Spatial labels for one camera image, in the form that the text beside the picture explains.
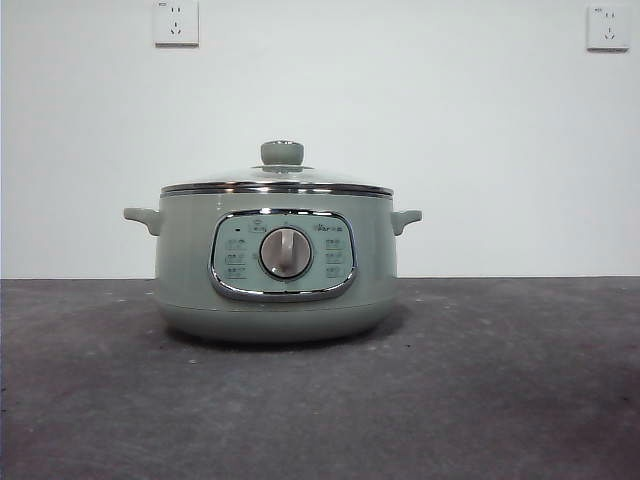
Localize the glass lid with green knob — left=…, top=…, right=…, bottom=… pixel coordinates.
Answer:
left=160, top=140, right=394, bottom=195

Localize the pale green electric pot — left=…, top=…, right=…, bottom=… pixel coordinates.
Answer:
left=122, top=188, right=423, bottom=344

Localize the white wall socket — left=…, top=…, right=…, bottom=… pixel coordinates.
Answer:
left=154, top=0, right=200, bottom=49
left=586, top=5, right=631, bottom=52

